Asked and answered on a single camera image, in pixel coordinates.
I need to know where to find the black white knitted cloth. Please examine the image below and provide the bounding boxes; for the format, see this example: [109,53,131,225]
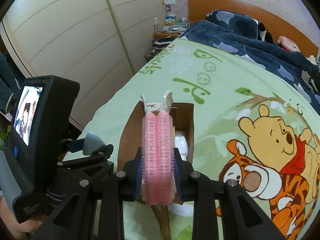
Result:
[152,36,175,50]

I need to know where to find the navy patterned pillow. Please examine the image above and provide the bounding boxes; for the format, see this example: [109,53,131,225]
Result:
[206,10,259,39]

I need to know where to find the wooden bedside table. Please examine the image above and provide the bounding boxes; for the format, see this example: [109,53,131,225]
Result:
[153,32,180,40]

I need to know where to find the cream wardrobe doors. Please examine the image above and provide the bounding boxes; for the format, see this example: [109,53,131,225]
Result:
[1,0,163,129]

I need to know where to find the person left hand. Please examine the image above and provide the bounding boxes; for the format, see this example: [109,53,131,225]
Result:
[1,196,47,239]

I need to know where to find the clear cotton pad bag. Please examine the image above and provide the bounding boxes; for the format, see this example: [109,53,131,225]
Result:
[174,131,189,161]

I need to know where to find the clear plastic bottle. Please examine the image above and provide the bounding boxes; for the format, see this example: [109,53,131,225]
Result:
[153,17,161,33]

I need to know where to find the small blue-grey block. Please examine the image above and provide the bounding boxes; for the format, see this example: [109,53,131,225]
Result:
[82,131,105,156]

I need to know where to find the orange wooden headboard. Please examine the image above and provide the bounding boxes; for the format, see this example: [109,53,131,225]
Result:
[188,0,318,57]

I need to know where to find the pink plush toy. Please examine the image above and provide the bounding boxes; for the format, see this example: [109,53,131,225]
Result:
[277,36,300,52]

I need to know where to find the pink hair comb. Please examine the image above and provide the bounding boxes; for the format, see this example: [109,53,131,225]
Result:
[140,90,175,205]

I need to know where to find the black white plush toy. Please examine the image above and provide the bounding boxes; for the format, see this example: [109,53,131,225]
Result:
[258,22,273,44]

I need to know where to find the navy patterned duvet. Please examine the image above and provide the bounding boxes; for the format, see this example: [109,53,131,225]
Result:
[180,21,319,112]

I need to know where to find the green Winnie Pooh blanket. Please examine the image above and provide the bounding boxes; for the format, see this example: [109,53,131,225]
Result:
[71,38,319,239]

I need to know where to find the brown cardboard box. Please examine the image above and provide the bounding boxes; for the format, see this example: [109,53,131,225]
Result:
[117,101,194,171]

